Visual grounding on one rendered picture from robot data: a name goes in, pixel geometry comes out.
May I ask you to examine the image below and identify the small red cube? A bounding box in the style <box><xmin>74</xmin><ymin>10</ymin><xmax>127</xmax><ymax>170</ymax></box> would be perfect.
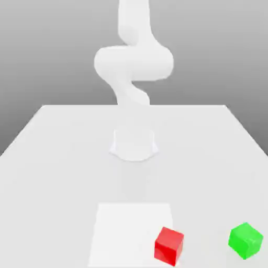
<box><xmin>154</xmin><ymin>226</ymin><xmax>185</xmax><ymax>267</ymax></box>

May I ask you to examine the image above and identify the small green cube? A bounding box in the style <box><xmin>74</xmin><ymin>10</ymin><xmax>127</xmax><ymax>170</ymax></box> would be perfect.
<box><xmin>228</xmin><ymin>222</ymin><xmax>264</xmax><ymax>260</ymax></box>

